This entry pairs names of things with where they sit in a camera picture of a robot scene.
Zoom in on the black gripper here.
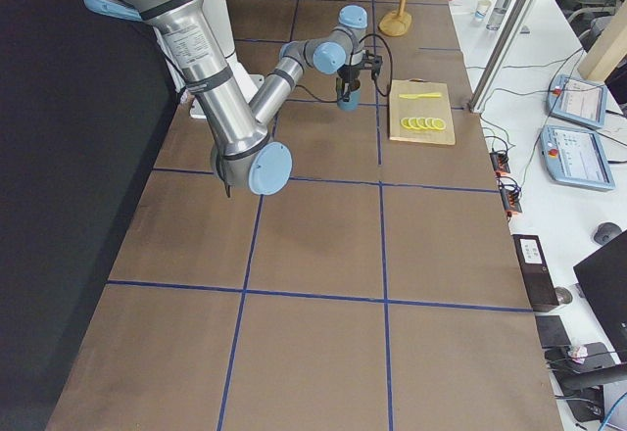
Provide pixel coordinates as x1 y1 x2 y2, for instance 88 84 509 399
339 65 361 89

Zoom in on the teal cup yellow inside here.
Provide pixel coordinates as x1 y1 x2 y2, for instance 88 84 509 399
336 78 361 112

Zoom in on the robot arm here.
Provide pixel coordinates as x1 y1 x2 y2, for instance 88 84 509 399
250 5 368 124
84 0 303 195

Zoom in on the wooden cup rack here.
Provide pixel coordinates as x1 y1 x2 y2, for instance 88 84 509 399
378 0 412 37

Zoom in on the paper cup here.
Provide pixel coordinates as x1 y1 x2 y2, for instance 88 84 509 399
473 0 492 23

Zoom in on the bamboo cutting board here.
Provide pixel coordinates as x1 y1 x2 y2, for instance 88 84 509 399
388 79 456 146

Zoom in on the yellow plastic knife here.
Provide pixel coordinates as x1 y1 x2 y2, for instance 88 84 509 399
398 92 442 100

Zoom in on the clear water bottle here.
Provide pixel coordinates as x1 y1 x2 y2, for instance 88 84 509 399
486 0 512 31

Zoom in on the orange black terminal block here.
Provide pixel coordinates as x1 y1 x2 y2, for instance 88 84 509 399
490 150 510 176

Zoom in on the far teach pendant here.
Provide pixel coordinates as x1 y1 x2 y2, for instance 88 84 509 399
547 74 608 129

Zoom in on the teach pendant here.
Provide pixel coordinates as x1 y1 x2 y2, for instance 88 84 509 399
547 74 608 129
540 125 615 191

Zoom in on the near teach pendant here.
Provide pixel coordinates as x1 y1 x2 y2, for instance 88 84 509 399
540 125 615 191

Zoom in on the black box with label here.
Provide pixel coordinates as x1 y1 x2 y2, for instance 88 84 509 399
512 234 559 312

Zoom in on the black computer mouse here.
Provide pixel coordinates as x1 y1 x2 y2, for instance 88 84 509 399
593 222 623 246

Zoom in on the black monitor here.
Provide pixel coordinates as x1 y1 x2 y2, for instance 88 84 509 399
574 238 626 360

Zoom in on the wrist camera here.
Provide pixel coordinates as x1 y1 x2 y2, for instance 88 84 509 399
362 52 383 80

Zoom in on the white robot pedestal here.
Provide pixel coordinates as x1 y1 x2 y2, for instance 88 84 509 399
203 0 264 102

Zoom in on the aluminium frame post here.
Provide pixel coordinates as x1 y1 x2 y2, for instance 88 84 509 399
468 0 536 114

